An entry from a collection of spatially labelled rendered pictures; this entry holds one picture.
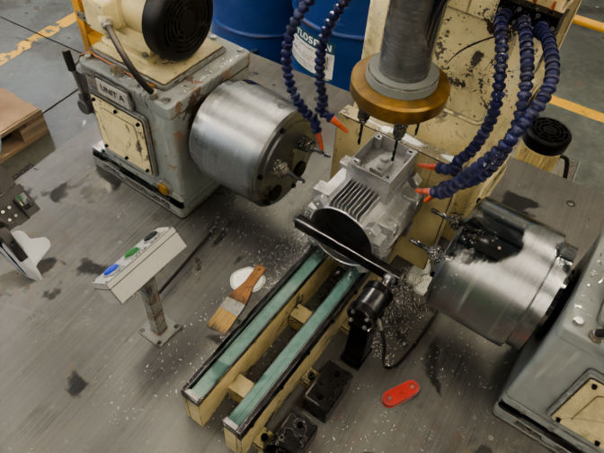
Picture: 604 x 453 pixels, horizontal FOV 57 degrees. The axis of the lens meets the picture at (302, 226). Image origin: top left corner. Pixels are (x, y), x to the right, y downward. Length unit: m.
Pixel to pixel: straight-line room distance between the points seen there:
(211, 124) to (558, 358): 0.82
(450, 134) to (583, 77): 2.65
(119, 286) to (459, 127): 0.77
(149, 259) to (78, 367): 0.34
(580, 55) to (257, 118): 3.14
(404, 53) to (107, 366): 0.87
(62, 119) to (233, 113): 2.02
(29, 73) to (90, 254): 2.21
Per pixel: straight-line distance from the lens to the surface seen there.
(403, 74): 0.99
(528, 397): 1.20
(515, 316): 1.07
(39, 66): 3.60
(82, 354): 1.32
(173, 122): 1.28
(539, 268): 1.06
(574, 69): 3.95
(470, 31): 1.18
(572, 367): 1.08
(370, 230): 1.10
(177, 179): 1.40
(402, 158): 1.22
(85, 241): 1.50
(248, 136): 1.20
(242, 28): 3.12
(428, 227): 1.32
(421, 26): 0.95
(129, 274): 1.06
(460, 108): 1.27
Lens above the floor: 1.92
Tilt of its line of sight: 50 degrees down
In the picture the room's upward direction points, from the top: 5 degrees clockwise
